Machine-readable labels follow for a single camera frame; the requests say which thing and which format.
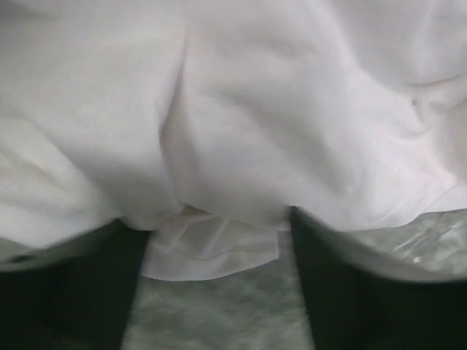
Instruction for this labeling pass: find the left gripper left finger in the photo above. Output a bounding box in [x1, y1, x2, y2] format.
[1, 221, 152, 349]

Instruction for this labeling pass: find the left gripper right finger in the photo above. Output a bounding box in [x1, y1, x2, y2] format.
[290, 207, 466, 349]

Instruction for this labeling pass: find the white and green t shirt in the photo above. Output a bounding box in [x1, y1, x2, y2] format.
[1, 1, 466, 281]

